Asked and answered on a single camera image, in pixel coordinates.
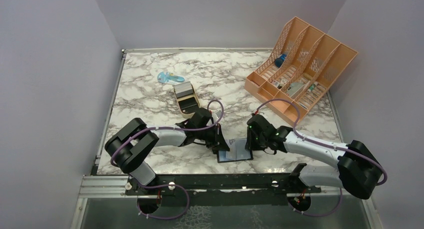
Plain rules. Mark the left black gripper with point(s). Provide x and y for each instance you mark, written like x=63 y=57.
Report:
x=218 y=143

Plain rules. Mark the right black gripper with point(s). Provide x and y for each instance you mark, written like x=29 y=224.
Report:
x=250 y=144

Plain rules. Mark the gold oval tray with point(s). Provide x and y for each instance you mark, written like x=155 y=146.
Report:
x=188 y=105

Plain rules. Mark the black card holder wallet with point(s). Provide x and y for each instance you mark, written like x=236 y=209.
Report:
x=237 y=151

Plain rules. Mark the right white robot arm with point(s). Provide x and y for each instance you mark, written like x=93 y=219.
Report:
x=350 y=166

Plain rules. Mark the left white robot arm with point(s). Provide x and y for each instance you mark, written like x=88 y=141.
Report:
x=129 y=147

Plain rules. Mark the small box in rack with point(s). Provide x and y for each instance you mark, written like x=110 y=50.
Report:
x=279 y=83

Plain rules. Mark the blue blister pack item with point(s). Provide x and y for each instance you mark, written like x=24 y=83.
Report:
x=169 y=78

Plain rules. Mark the grey pouch in rack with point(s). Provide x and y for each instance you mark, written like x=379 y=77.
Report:
x=295 y=89

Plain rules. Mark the blue round object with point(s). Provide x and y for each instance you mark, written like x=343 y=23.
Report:
x=278 y=62

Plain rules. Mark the orange file organizer rack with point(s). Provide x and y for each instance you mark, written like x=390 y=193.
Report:
x=312 y=56

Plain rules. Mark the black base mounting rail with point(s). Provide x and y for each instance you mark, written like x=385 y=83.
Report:
x=243 y=189

